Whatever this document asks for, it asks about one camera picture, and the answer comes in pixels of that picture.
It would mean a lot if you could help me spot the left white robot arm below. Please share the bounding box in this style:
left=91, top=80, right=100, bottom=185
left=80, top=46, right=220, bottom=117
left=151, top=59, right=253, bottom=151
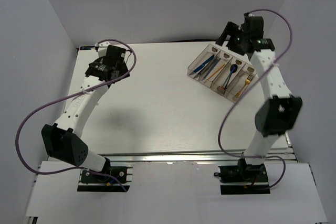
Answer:
left=41, top=45, right=128, bottom=182

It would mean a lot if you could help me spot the black spoon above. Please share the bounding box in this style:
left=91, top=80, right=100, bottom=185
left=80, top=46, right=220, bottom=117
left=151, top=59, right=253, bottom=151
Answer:
left=217, top=71, right=233, bottom=94

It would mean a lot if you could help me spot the left blue corner label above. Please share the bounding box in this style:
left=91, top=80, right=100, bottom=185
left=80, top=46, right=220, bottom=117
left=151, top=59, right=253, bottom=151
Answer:
left=79, top=46, right=95, bottom=50

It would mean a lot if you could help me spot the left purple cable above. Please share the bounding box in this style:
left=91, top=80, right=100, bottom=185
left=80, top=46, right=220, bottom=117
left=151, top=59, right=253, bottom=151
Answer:
left=15, top=39, right=138, bottom=192

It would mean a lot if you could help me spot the orange chopstick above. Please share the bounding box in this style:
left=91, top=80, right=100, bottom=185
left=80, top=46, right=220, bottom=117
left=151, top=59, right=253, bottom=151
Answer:
left=204, top=63, right=226, bottom=83

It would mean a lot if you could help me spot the gold fork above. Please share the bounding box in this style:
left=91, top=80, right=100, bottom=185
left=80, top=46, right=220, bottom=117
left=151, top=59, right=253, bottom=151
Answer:
left=233, top=73, right=255, bottom=101

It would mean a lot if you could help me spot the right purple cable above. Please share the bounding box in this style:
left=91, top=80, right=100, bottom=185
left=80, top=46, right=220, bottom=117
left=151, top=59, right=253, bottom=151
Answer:
left=217, top=9, right=293, bottom=190

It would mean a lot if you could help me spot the blue-handled rainbow spoon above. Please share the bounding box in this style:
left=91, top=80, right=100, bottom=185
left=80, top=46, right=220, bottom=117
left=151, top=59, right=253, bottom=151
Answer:
left=218, top=64, right=238, bottom=90

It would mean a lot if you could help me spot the purple cable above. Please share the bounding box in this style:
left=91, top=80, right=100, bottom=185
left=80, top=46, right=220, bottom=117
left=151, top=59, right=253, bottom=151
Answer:
left=217, top=9, right=293, bottom=190
left=15, top=39, right=138, bottom=192

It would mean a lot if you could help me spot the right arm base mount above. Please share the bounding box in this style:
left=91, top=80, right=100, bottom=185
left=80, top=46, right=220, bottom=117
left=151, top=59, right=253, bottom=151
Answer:
left=214, top=161, right=270, bottom=195

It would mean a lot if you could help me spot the iridescent rainbow fork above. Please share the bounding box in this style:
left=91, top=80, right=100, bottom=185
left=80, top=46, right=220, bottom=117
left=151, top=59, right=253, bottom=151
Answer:
left=227, top=68, right=255, bottom=92

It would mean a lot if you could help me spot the black knife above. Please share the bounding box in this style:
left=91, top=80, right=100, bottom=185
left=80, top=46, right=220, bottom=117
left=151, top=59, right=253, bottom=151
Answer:
left=198, top=57, right=220, bottom=76

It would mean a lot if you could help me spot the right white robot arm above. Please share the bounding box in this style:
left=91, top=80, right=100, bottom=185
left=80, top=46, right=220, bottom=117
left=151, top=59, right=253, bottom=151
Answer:
left=216, top=12, right=302, bottom=182

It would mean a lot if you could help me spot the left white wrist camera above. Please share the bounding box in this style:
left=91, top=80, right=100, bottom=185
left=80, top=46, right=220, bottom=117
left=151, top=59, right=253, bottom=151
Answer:
left=95, top=41, right=111, bottom=57

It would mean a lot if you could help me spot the clear four-compartment organizer tray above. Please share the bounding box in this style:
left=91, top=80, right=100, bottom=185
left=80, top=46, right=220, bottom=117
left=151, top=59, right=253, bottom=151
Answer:
left=187, top=44, right=257, bottom=103

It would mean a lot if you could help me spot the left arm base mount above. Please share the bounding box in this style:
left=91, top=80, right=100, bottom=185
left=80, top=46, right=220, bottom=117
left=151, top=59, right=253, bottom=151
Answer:
left=77, top=165, right=133, bottom=193

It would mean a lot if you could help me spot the blue knife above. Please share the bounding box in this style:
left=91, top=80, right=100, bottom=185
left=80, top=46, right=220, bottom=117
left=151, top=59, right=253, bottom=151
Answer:
left=190, top=55, right=215, bottom=75

